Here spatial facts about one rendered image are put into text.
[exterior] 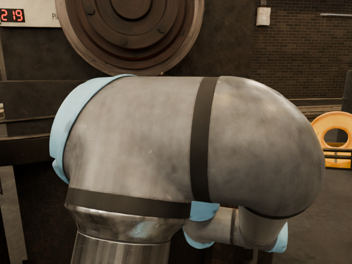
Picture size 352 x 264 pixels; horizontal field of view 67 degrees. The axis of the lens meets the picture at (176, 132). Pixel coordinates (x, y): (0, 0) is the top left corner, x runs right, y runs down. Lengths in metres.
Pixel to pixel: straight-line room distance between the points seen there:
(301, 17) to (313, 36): 0.63
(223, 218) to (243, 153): 0.40
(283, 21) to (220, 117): 7.88
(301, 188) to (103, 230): 0.16
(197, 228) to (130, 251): 0.37
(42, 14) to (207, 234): 0.91
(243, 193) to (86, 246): 0.13
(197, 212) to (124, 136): 0.34
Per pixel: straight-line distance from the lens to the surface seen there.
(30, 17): 1.14
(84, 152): 0.23
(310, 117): 4.79
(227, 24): 1.14
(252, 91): 0.21
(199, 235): 0.61
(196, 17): 0.96
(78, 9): 0.92
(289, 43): 8.11
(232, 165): 0.20
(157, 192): 0.21
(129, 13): 0.85
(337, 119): 0.87
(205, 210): 0.52
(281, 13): 8.05
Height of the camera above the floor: 0.92
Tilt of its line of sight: 14 degrees down
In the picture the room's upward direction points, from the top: straight up
